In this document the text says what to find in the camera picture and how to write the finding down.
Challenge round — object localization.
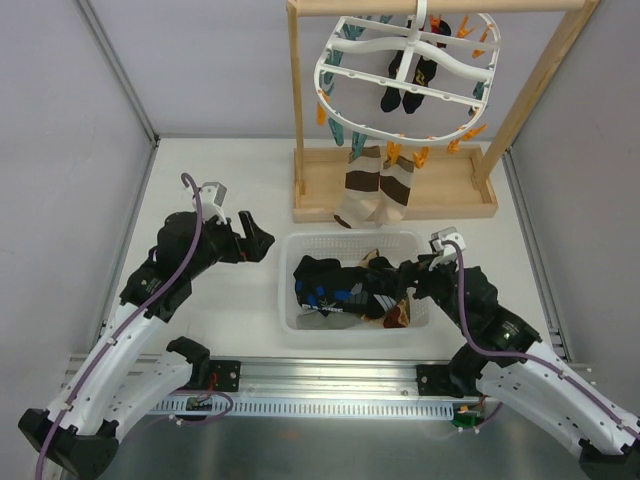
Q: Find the teal clothespin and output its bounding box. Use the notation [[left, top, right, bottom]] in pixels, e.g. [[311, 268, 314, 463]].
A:
[[350, 131, 368, 160], [318, 71, 335, 97]]

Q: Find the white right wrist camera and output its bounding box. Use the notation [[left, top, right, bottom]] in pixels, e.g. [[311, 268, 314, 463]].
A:
[[429, 226, 466, 270]]

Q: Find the black blue patterned sock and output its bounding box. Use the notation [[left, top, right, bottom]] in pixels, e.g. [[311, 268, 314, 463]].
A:
[[293, 255, 360, 317]]

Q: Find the aluminium mounting rail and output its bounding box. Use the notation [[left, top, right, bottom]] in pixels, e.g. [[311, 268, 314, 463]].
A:
[[211, 357, 448, 400]]

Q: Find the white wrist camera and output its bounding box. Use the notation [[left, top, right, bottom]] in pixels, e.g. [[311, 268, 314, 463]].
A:
[[192, 182, 228, 225], [429, 226, 466, 270]]

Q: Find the beige brown patterned sock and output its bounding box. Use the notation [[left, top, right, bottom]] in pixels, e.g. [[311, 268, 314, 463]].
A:
[[374, 155, 415, 226]]

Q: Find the white plastic sock hanger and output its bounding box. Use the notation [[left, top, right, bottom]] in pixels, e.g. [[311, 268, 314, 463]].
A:
[[314, 1, 501, 146]]

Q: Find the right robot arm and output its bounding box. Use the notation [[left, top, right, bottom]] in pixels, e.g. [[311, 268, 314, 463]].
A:
[[399, 255, 639, 479]]

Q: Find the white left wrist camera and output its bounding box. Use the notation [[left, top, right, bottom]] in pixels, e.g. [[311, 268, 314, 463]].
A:
[[192, 182, 228, 225]]

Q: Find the white plastic laundry basket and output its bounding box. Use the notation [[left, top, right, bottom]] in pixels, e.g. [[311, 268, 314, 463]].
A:
[[278, 230, 430, 351]]

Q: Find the orange clothespin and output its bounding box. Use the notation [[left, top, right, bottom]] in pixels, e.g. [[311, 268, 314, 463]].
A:
[[456, 15, 476, 39], [383, 141, 403, 168]]

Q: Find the white slotted cable duct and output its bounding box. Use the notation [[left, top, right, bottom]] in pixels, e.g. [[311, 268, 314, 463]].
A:
[[150, 396, 455, 421]]

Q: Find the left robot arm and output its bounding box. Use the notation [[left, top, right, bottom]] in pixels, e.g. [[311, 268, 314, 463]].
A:
[[18, 211, 275, 479]]

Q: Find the wooden hanger stand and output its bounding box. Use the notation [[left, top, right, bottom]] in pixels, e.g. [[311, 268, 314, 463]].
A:
[[287, 1, 599, 223]]

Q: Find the black sock with label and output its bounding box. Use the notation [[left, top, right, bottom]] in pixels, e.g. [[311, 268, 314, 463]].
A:
[[345, 249, 410, 329]]

